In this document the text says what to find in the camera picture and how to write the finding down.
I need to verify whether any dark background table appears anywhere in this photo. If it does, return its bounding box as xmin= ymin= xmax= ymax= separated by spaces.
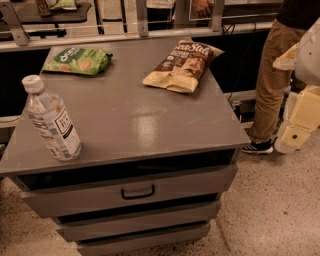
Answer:
xmin=11 ymin=0 xmax=91 ymax=38

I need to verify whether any middle grey drawer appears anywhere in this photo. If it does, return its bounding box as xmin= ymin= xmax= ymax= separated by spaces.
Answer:
xmin=57 ymin=200 xmax=221 ymax=241

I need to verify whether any background green snack bag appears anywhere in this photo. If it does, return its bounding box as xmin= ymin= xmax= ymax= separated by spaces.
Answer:
xmin=49 ymin=0 xmax=77 ymax=10

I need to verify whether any black and white sneaker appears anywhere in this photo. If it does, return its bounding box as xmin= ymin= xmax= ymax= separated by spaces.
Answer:
xmin=241 ymin=141 xmax=273 ymax=155

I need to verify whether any metal railing frame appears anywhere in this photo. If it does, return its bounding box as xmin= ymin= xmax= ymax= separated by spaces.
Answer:
xmin=0 ymin=0 xmax=282 ymax=52

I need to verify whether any brown sea salt chip bag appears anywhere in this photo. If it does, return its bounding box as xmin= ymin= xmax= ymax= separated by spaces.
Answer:
xmin=142 ymin=40 xmax=224 ymax=93

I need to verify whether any black drawer handle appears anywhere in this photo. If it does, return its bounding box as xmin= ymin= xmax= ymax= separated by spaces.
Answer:
xmin=121 ymin=185 xmax=155 ymax=200

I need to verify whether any background person in white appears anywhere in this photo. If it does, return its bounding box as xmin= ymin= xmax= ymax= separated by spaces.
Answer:
xmin=146 ymin=0 xmax=214 ymax=31

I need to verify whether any grey drawer cabinet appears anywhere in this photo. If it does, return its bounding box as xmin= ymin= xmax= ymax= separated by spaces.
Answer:
xmin=1 ymin=38 xmax=248 ymax=247

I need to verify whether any top grey drawer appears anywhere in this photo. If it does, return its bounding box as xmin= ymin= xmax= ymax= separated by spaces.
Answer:
xmin=22 ymin=164 xmax=238 ymax=218

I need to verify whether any clear plastic water bottle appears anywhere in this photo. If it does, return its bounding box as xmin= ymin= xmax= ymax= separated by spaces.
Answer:
xmin=22 ymin=75 xmax=82 ymax=161

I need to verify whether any person in khaki trousers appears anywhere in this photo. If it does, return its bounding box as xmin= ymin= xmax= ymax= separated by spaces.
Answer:
xmin=248 ymin=0 xmax=320 ymax=143

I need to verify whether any grey drawer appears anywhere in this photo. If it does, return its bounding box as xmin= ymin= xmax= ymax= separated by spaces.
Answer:
xmin=57 ymin=200 xmax=221 ymax=241
xmin=77 ymin=222 xmax=210 ymax=256
xmin=22 ymin=164 xmax=238 ymax=218

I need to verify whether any bottom grey drawer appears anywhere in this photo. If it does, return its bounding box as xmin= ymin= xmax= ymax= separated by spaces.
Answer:
xmin=77 ymin=222 xmax=210 ymax=256

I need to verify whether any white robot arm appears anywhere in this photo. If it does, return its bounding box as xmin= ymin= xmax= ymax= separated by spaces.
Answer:
xmin=273 ymin=18 xmax=320 ymax=153

